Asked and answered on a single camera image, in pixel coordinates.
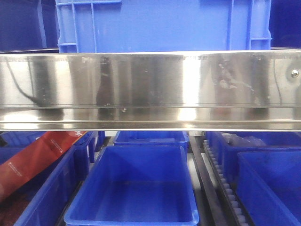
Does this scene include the black roller track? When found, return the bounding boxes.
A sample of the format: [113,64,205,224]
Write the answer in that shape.
[203,140,254,226]

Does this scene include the dark blue crate upper left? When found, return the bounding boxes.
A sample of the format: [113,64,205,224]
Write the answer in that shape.
[0,0,58,52]

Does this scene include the blue bin right rear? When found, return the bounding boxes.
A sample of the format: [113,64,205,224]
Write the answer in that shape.
[206,131,301,183]

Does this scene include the clear plastic bags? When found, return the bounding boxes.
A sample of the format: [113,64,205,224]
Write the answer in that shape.
[222,133,266,147]

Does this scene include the dark blue crate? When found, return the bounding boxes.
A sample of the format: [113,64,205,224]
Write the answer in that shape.
[0,0,58,52]
[269,0,301,48]

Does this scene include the blue bin right front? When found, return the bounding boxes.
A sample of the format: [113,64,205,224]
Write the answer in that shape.
[236,151,301,226]

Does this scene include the silver bolt on rail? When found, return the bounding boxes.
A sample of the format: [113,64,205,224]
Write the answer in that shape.
[291,69,299,78]

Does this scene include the blue bin left front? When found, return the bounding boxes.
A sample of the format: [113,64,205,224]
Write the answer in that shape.
[0,139,95,226]

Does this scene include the large blue crate upper shelf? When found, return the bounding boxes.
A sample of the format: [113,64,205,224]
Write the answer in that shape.
[55,0,272,53]

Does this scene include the stainless steel shelf rail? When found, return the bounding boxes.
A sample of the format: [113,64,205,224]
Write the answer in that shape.
[0,49,301,131]

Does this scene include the blue bin centre rear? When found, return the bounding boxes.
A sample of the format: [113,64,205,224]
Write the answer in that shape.
[113,131,189,152]

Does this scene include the dark blue crate upper right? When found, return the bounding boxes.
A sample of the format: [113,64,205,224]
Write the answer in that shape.
[269,0,301,48]

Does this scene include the blue bin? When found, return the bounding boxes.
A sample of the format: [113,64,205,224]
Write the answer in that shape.
[0,139,95,226]
[64,145,199,226]
[236,151,301,226]
[206,131,301,183]
[113,131,189,152]
[0,131,105,163]

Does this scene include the blue bin centre front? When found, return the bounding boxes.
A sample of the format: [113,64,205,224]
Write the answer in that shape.
[64,145,199,226]

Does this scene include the red packaging pouch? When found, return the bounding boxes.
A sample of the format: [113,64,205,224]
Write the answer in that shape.
[0,131,86,202]

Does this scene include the blue bin left rear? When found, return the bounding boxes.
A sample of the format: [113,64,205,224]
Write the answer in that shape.
[0,131,105,163]

